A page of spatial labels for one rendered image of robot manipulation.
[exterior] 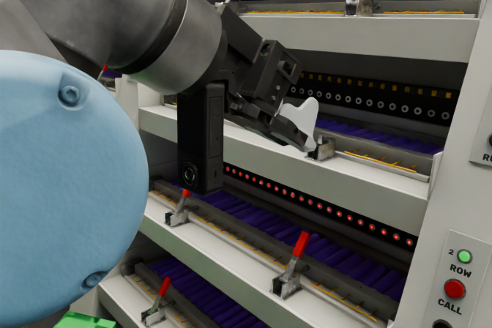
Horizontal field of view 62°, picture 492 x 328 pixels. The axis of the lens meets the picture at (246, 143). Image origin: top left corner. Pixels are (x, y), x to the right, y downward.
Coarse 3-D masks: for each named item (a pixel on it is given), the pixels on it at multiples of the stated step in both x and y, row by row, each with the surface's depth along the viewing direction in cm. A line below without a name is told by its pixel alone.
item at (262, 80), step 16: (224, 16) 36; (224, 32) 36; (240, 32) 38; (256, 32) 39; (224, 48) 35; (240, 48) 38; (256, 48) 40; (272, 48) 39; (224, 64) 38; (240, 64) 39; (256, 64) 40; (272, 64) 40; (288, 64) 43; (208, 80) 35; (224, 80) 39; (240, 80) 40; (256, 80) 39; (272, 80) 42; (288, 80) 43; (224, 96) 39; (240, 96) 39; (256, 96) 39; (272, 96) 42; (224, 112) 40; (240, 112) 39; (256, 112) 39; (272, 112) 41; (256, 128) 43
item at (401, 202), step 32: (160, 96) 87; (160, 128) 79; (224, 128) 70; (416, 128) 62; (448, 128) 58; (224, 160) 66; (256, 160) 61; (288, 160) 56; (320, 192) 53; (352, 192) 49; (384, 192) 46; (416, 192) 45; (416, 224) 44
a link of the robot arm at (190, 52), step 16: (192, 0) 31; (192, 16) 31; (208, 16) 32; (176, 32) 30; (192, 32) 31; (208, 32) 32; (176, 48) 31; (192, 48) 31; (208, 48) 32; (160, 64) 31; (176, 64) 32; (192, 64) 32; (208, 64) 33; (144, 80) 33; (160, 80) 33; (176, 80) 33; (192, 80) 33
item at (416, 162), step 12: (324, 132) 60; (336, 132) 60; (336, 144) 59; (348, 144) 57; (360, 144) 56; (372, 144) 54; (384, 144) 54; (360, 156) 54; (372, 156) 55; (384, 156) 53; (396, 156) 52; (408, 156) 51; (420, 156) 50; (432, 156) 50; (408, 168) 49; (420, 168) 50
